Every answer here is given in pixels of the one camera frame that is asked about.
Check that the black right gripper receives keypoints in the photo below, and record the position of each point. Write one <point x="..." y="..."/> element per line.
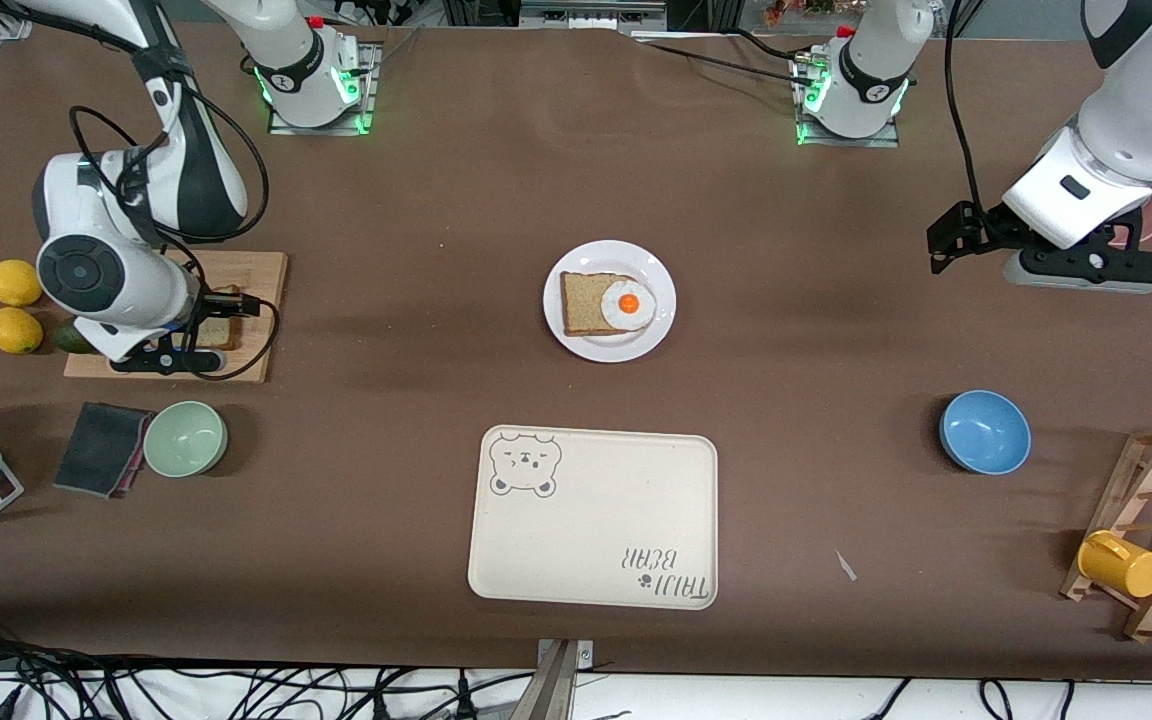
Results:
<point x="212" y="310"/>

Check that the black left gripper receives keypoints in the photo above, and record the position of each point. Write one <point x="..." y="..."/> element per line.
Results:
<point x="983" y="227"/>

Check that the brown bread slice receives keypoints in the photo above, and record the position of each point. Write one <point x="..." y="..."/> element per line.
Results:
<point x="581" y="300"/>
<point x="216" y="332"/>

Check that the fried egg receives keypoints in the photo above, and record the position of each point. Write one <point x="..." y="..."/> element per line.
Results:
<point x="628" y="305"/>

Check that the round white plate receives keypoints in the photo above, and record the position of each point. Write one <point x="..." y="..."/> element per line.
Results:
<point x="616" y="345"/>

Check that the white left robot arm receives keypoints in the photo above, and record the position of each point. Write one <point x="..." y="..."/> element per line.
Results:
<point x="1136" y="100"/>

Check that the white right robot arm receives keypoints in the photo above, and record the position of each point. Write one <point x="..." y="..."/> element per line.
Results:
<point x="86" y="270"/>

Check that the wooden cutting board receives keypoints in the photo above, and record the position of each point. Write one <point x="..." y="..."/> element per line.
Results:
<point x="256" y="270"/>

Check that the pale green bowl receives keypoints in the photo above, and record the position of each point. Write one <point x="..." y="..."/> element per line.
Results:
<point x="186" y="438"/>

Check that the dark green avocado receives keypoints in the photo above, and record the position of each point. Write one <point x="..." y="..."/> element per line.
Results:
<point x="71" y="338"/>

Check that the dark grey folded cloth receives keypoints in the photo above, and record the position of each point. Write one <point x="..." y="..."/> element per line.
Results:
<point x="96" y="450"/>

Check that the blue bowl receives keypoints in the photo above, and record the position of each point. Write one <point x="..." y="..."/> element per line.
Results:
<point x="986" y="432"/>

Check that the yellow lemon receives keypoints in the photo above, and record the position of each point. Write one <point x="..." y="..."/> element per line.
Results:
<point x="13" y="330"/>
<point x="16" y="282"/>

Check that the small white tape scrap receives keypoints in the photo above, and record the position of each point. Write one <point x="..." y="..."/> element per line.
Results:
<point x="845" y="565"/>

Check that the yellow mug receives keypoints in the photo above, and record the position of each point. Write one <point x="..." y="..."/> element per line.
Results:
<point x="1121" y="565"/>

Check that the cream bear print tray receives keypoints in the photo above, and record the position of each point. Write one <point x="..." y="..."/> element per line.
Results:
<point x="591" y="530"/>

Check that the grey equipment box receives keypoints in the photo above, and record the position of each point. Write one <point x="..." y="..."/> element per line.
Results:
<point x="586" y="15"/>

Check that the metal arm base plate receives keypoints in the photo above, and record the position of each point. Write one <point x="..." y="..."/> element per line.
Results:
<point x="886" y="142"/>
<point x="286" y="128"/>

